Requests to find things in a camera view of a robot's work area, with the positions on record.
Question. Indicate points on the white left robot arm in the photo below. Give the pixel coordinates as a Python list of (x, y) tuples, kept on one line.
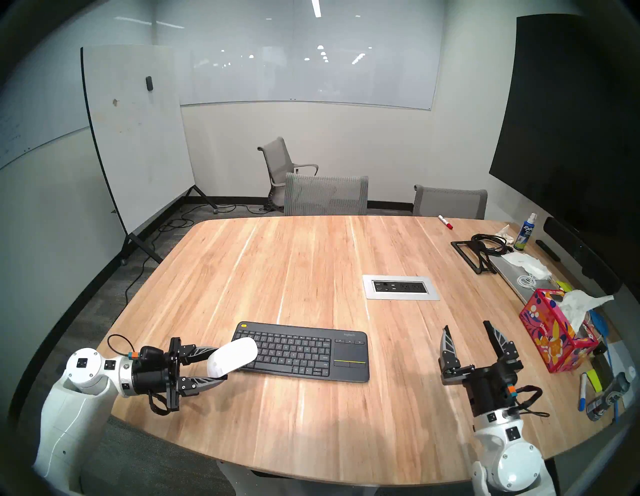
[(65, 425)]

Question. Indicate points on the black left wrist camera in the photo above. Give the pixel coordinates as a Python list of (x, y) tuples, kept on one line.
[(150, 356)]

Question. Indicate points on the white tissue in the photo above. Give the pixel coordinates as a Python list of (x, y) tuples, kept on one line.
[(577, 305)]

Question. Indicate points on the dark gray bottle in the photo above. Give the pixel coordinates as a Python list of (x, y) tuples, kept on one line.
[(605, 400)]

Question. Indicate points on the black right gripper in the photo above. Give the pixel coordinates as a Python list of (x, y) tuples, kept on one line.
[(487, 395)]

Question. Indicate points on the colourful floral tissue box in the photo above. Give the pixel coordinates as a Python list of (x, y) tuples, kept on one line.
[(550, 335)]

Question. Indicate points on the white computer mouse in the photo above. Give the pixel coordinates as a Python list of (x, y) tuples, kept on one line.
[(232, 357)]

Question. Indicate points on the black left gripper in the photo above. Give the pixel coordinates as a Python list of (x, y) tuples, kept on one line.
[(152, 382)]

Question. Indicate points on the whiteboard cleaner spray bottle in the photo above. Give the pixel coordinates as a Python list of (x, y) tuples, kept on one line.
[(524, 235)]

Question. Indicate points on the black video conference bar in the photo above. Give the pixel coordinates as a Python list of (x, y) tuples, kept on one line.
[(580, 255)]

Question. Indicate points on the gray mesh office chair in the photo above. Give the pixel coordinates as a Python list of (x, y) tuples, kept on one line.
[(325, 196), (450, 203)]

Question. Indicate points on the crumpled white cloth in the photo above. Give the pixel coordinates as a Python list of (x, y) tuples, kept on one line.
[(525, 262)]

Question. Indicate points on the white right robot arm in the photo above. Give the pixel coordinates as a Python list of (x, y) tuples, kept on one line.
[(510, 460)]

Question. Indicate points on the gray office chair with armrests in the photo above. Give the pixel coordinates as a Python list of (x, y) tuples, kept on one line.
[(277, 162)]

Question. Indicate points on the silver table power outlet panel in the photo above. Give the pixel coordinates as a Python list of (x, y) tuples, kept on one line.
[(400, 287)]

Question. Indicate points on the white wall whiteboard with writing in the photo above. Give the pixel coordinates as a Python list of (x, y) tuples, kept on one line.
[(35, 105)]

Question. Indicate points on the large black wall television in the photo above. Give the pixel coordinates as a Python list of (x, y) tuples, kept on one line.
[(565, 125)]

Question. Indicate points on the blue plastic item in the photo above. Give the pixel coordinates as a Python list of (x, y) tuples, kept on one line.
[(598, 325)]

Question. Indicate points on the silver closed laptop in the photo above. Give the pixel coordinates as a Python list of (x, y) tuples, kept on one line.
[(512, 280)]

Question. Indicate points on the red capped whiteboard marker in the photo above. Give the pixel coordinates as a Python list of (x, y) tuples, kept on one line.
[(445, 222)]

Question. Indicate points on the large glass wall whiteboard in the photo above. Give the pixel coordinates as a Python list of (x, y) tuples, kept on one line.
[(300, 65)]

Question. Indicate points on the black laptop stand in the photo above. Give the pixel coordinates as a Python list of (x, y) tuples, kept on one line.
[(461, 253)]

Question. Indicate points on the small crumpled white paper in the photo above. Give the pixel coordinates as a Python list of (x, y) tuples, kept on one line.
[(505, 231)]

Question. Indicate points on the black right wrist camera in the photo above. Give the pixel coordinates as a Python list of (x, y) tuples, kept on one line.
[(504, 382)]

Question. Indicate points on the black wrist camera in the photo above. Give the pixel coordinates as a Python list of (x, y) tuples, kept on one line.
[(504, 382), (150, 356)]

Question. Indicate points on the mobile whiteboard on black stand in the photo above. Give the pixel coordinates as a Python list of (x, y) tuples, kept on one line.
[(135, 145)]

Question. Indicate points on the yellow green sticky note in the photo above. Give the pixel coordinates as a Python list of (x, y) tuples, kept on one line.
[(563, 286)]

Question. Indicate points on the blue marker pen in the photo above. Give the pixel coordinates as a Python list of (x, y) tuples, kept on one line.
[(582, 395)]

